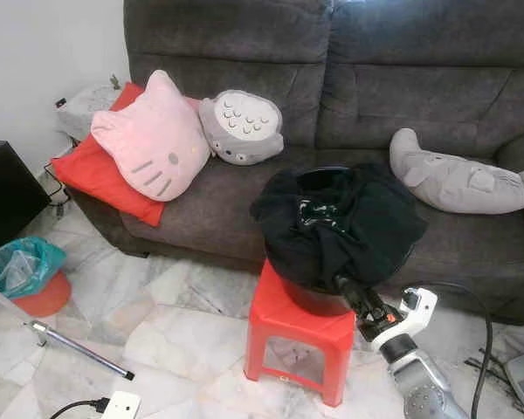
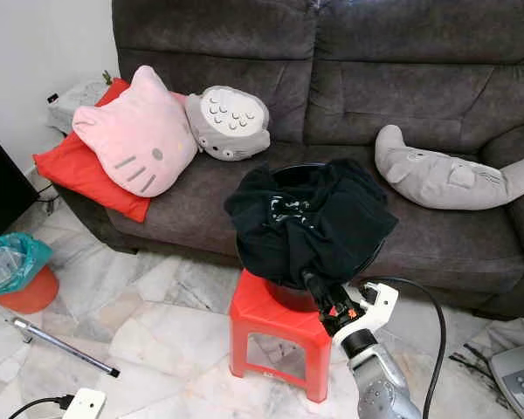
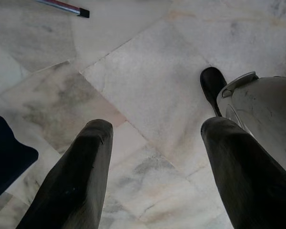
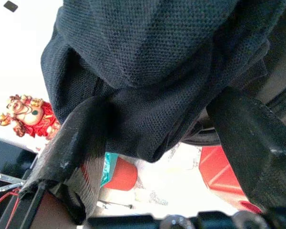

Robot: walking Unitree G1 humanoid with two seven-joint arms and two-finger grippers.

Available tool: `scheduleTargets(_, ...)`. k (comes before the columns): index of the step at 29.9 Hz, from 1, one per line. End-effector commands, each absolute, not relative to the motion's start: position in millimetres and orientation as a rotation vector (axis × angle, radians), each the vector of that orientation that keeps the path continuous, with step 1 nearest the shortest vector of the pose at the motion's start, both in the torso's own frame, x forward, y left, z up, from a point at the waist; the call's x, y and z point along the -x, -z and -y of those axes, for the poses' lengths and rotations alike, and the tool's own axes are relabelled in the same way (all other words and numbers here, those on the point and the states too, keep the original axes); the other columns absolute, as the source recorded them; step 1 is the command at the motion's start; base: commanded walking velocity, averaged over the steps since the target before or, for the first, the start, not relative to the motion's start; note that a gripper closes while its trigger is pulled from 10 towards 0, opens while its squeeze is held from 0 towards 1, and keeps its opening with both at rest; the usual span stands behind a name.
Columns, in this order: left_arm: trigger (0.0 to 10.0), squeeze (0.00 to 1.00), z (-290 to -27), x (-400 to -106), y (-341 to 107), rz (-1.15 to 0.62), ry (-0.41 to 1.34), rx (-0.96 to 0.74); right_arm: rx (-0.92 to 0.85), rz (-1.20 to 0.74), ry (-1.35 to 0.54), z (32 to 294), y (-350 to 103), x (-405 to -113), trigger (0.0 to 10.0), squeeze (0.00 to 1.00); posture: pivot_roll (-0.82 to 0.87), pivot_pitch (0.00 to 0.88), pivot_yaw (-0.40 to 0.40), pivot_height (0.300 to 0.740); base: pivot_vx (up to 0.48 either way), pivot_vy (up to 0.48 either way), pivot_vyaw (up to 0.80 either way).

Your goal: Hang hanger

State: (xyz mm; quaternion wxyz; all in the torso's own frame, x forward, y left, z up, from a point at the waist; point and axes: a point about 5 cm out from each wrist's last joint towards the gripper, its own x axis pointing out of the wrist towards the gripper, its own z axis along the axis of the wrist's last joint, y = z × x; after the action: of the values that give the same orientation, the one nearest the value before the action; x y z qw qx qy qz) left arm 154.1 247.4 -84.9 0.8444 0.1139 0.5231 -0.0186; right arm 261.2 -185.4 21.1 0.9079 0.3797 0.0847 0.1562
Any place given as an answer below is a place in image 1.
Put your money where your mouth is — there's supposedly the black shirt with printed logo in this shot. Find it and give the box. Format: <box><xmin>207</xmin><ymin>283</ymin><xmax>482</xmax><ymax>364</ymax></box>
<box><xmin>249</xmin><ymin>161</ymin><xmax>429</xmax><ymax>293</ymax></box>

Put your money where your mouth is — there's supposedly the black plastic basin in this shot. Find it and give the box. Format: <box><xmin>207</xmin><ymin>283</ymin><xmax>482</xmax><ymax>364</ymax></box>
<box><xmin>264</xmin><ymin>164</ymin><xmax>420</xmax><ymax>317</ymax></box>

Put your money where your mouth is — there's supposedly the red plastic stool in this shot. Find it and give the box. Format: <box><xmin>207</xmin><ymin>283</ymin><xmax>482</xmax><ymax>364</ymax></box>
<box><xmin>245</xmin><ymin>259</ymin><xmax>357</xmax><ymax>409</ymax></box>

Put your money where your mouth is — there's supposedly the long grey creature plush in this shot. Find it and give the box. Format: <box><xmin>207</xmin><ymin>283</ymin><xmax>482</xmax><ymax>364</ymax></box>
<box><xmin>389</xmin><ymin>128</ymin><xmax>524</xmax><ymax>216</ymax></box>

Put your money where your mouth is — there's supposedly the round grey creature plush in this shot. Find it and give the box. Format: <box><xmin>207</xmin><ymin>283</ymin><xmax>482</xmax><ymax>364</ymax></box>
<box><xmin>197</xmin><ymin>89</ymin><xmax>286</xmax><ymax>167</ymax></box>

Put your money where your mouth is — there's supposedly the dark grey fabric sofa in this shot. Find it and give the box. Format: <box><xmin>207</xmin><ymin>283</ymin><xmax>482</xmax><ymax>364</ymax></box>
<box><xmin>70</xmin><ymin>0</ymin><xmax>524</xmax><ymax>326</ymax></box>

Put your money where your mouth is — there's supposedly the pink cat face cushion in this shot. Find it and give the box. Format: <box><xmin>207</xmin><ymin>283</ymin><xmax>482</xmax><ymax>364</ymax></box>
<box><xmin>90</xmin><ymin>70</ymin><xmax>212</xmax><ymax>203</ymax></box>

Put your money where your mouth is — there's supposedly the red cushion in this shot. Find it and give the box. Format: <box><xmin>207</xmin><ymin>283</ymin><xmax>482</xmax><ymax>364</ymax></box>
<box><xmin>51</xmin><ymin>81</ymin><xmax>202</xmax><ymax>228</ymax></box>

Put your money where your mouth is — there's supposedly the white lace covered box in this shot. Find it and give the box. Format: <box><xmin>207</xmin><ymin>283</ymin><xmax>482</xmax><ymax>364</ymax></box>
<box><xmin>55</xmin><ymin>79</ymin><xmax>128</xmax><ymax>143</ymax></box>

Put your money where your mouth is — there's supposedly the red bin with teal bag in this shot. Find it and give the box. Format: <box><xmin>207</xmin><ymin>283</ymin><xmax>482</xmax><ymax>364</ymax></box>
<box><xmin>0</xmin><ymin>236</ymin><xmax>72</xmax><ymax>318</ymax></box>

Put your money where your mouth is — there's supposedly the black TV cabinet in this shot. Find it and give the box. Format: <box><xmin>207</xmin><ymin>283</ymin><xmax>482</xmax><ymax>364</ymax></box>
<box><xmin>0</xmin><ymin>138</ymin><xmax>51</xmax><ymax>258</ymax></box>

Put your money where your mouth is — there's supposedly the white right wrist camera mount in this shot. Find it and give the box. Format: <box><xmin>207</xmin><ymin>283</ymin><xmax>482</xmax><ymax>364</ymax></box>
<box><xmin>374</xmin><ymin>286</ymin><xmax>439</xmax><ymax>352</ymax></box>

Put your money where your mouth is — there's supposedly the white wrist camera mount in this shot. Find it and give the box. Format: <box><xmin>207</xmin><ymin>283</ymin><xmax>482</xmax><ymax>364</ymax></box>
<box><xmin>103</xmin><ymin>391</ymin><xmax>142</xmax><ymax>419</ymax></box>
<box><xmin>374</xmin><ymin>286</ymin><xmax>439</xmax><ymax>352</ymax></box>

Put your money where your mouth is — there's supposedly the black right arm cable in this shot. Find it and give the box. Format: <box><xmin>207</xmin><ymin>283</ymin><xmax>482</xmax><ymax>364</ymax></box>
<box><xmin>400</xmin><ymin>281</ymin><xmax>494</xmax><ymax>419</ymax></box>

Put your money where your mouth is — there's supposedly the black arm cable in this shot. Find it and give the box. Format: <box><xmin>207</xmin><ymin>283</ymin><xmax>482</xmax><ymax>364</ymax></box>
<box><xmin>400</xmin><ymin>281</ymin><xmax>494</xmax><ymax>419</ymax></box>
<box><xmin>51</xmin><ymin>397</ymin><xmax>110</xmax><ymax>419</ymax></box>

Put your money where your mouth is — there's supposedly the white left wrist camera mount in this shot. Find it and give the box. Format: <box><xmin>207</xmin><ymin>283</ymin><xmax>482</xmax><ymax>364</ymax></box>
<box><xmin>103</xmin><ymin>391</ymin><xmax>142</xmax><ymax>419</ymax></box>

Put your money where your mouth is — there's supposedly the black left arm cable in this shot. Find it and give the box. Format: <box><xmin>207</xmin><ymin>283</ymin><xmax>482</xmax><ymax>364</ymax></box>
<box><xmin>51</xmin><ymin>397</ymin><xmax>110</xmax><ymax>419</ymax></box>

